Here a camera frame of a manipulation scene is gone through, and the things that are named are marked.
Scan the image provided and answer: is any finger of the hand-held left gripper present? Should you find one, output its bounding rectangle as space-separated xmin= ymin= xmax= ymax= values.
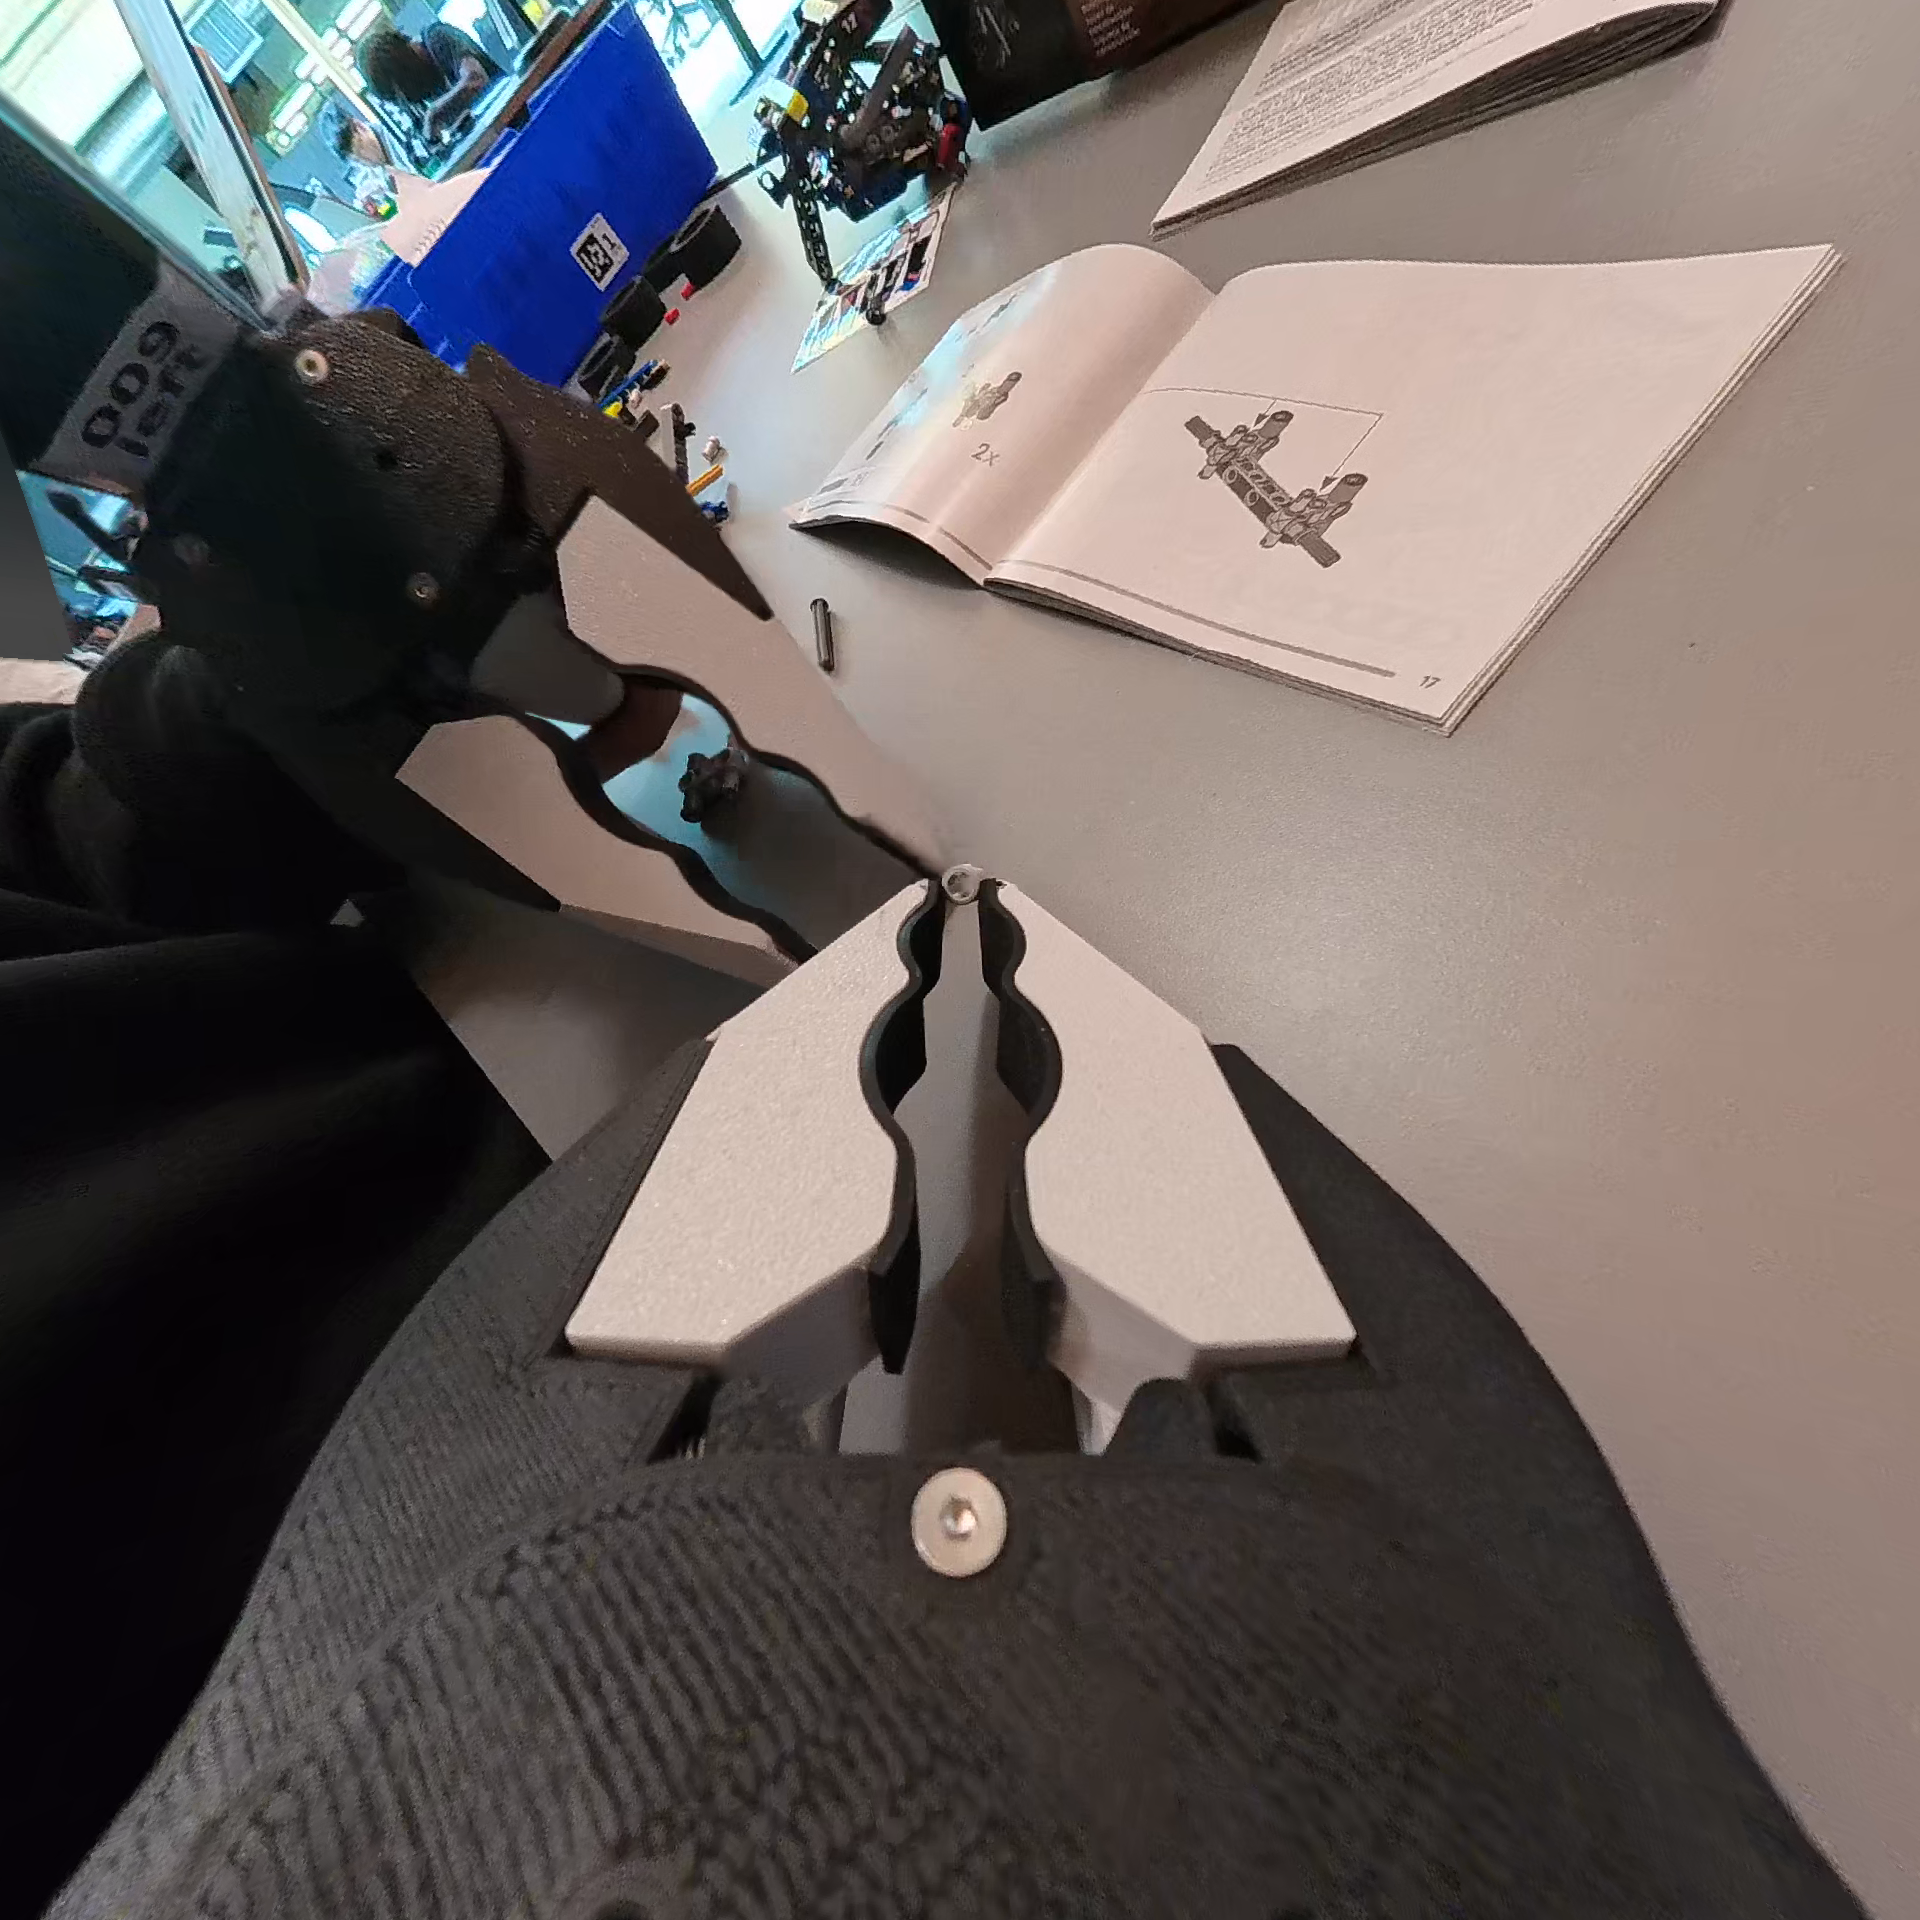
xmin=472 ymin=496 xmax=963 ymax=880
xmin=394 ymin=713 xmax=824 ymax=965

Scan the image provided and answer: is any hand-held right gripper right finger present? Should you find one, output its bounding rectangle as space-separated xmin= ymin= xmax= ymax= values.
xmin=972 ymin=881 xmax=1361 ymax=1373

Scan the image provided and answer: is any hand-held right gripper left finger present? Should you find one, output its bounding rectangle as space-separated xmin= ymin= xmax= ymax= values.
xmin=562 ymin=881 xmax=939 ymax=1378

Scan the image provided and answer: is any person's left forearm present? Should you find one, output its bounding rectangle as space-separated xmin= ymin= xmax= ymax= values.
xmin=0 ymin=660 xmax=566 ymax=991

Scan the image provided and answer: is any small blue lego assembly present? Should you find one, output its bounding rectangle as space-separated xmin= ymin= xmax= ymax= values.
xmin=662 ymin=398 xmax=740 ymax=520

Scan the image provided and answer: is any lego sticker sheet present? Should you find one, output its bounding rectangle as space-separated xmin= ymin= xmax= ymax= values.
xmin=791 ymin=182 xmax=961 ymax=377

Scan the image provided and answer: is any blue lego vehicle chassis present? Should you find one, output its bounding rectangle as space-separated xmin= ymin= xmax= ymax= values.
xmin=755 ymin=0 xmax=974 ymax=289

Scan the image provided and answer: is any open lego instruction booklet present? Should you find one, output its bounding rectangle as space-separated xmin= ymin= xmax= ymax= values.
xmin=791 ymin=241 xmax=1847 ymax=736

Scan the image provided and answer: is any black lego set box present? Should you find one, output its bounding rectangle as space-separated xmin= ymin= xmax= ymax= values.
xmin=919 ymin=0 xmax=1264 ymax=133

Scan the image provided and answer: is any person's left hand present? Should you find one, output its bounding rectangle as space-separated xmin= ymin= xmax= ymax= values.
xmin=577 ymin=673 xmax=689 ymax=783

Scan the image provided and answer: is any white paper sheet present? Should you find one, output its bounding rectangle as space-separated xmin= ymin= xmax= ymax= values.
xmin=376 ymin=162 xmax=496 ymax=269

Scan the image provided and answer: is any standing display board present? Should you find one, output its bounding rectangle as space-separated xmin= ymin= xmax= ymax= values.
xmin=118 ymin=0 xmax=314 ymax=309

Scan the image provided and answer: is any blue plastic bin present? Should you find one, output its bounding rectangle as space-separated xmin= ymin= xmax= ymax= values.
xmin=359 ymin=22 xmax=723 ymax=394

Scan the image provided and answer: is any person's black clothing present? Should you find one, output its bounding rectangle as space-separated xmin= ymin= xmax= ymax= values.
xmin=0 ymin=900 xmax=558 ymax=1920

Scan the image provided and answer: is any white paper leaflet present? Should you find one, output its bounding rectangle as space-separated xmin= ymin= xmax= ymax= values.
xmin=1152 ymin=0 xmax=1721 ymax=239

